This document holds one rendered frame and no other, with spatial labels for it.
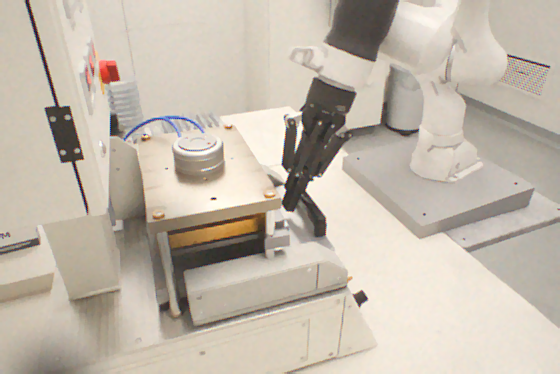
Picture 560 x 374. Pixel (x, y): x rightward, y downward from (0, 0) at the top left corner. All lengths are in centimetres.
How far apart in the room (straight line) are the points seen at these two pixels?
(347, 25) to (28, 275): 82
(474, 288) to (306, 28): 222
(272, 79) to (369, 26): 227
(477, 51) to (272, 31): 185
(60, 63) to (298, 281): 43
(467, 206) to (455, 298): 31
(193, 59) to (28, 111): 271
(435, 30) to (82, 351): 69
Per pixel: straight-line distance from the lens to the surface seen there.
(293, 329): 70
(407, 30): 70
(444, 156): 126
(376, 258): 103
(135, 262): 77
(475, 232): 120
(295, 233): 72
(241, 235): 63
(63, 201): 49
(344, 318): 74
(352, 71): 64
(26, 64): 44
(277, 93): 293
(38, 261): 107
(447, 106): 120
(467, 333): 93
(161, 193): 59
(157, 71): 310
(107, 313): 70
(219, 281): 60
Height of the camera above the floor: 142
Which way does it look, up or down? 31 degrees down
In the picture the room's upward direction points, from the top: straight up
